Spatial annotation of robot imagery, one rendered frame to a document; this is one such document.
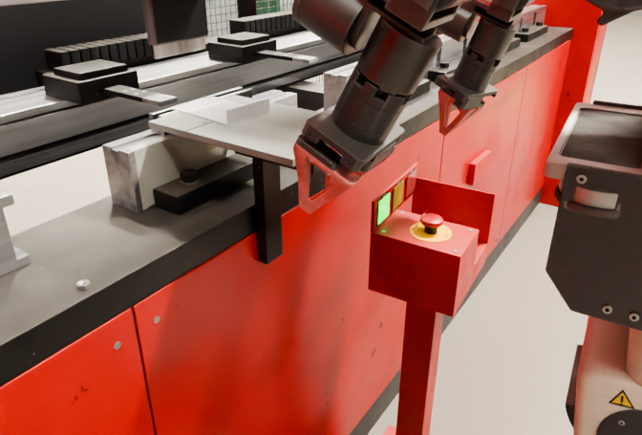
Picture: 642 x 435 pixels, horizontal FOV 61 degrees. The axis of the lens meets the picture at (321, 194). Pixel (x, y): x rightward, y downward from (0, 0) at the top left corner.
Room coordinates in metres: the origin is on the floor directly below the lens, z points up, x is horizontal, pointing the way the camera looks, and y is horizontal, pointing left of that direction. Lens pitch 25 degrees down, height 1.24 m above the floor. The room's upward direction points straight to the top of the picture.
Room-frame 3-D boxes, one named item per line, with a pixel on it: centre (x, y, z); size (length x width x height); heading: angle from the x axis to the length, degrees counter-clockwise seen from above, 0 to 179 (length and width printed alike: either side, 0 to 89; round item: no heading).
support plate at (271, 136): (0.75, 0.09, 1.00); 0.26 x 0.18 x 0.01; 55
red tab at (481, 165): (1.58, -0.50, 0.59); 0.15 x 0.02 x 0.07; 145
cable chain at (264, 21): (1.69, 0.10, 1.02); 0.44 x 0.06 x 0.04; 145
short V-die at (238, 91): (0.86, 0.19, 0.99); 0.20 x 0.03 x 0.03; 145
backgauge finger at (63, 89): (0.92, 0.35, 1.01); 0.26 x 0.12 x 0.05; 55
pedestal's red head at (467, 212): (0.86, -0.20, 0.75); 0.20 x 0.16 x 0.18; 149
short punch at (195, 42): (0.83, 0.21, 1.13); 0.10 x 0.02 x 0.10; 145
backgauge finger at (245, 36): (1.25, 0.12, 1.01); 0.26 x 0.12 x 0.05; 55
